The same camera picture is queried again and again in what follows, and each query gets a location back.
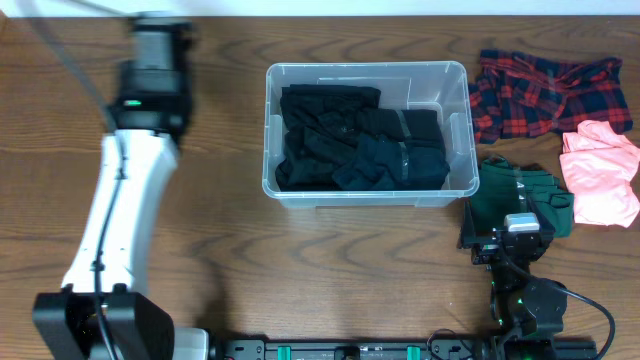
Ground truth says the large black garment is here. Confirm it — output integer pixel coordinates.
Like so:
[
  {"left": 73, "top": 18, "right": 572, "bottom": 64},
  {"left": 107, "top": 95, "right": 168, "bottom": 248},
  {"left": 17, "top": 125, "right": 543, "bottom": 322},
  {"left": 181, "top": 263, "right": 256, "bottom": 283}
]
[{"left": 275, "top": 84, "right": 381, "bottom": 192}]

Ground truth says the red plaid flannel shirt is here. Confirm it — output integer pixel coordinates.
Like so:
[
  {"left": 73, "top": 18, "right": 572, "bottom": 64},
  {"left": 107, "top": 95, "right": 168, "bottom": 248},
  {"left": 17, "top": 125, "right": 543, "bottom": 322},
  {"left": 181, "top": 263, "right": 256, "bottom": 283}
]
[{"left": 469, "top": 49, "right": 633, "bottom": 144}]

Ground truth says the black garment with tape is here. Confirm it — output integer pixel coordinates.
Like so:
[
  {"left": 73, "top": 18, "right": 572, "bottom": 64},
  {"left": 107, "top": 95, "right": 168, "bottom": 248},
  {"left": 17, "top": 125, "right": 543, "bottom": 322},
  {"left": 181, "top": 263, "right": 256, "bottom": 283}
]
[{"left": 356, "top": 109, "right": 446, "bottom": 153}]

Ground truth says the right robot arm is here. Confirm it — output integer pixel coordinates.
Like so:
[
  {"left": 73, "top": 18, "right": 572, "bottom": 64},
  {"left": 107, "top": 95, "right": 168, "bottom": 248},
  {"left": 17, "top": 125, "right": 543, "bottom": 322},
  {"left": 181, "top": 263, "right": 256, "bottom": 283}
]
[{"left": 457, "top": 200, "right": 567, "bottom": 359}]

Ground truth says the dark green folded garment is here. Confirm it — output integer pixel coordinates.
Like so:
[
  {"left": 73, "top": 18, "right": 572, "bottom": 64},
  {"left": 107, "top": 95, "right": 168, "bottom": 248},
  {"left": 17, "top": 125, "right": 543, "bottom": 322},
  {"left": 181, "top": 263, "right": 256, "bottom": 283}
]
[{"left": 470, "top": 157, "right": 574, "bottom": 238}]

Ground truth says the dark teal garment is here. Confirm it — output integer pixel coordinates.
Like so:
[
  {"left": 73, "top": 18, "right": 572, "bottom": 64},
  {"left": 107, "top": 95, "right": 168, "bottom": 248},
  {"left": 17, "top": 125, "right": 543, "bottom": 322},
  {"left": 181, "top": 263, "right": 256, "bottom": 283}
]
[{"left": 332, "top": 134, "right": 450, "bottom": 191}]

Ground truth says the pink garment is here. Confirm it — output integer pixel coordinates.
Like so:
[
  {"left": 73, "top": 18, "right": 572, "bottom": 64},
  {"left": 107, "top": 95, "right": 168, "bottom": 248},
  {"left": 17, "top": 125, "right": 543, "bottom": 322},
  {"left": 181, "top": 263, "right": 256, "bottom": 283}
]
[{"left": 559, "top": 120, "right": 639, "bottom": 228}]

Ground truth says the clear plastic storage bin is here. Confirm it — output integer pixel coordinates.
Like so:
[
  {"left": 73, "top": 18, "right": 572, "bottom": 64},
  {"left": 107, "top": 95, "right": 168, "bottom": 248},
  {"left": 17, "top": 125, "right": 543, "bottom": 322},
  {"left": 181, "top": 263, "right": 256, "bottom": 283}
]
[{"left": 262, "top": 61, "right": 480, "bottom": 208}]

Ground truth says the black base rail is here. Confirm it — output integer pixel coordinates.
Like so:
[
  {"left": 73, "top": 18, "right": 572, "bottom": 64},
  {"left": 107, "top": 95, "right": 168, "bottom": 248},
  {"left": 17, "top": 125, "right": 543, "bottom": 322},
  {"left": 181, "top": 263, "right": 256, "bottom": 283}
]
[{"left": 214, "top": 338, "right": 599, "bottom": 360}]

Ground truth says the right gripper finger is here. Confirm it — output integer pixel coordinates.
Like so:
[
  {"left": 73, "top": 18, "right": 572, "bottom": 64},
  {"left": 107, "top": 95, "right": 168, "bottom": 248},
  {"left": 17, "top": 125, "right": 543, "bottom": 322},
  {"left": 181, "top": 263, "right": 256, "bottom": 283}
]
[
  {"left": 525, "top": 196, "right": 555, "bottom": 235},
  {"left": 460, "top": 202, "right": 478, "bottom": 246}
]

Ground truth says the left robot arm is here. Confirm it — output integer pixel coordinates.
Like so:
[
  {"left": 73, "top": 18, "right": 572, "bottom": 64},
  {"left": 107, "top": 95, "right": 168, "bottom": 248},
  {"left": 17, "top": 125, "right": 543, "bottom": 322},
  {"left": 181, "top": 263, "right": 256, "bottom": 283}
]
[{"left": 32, "top": 14, "right": 218, "bottom": 360}]

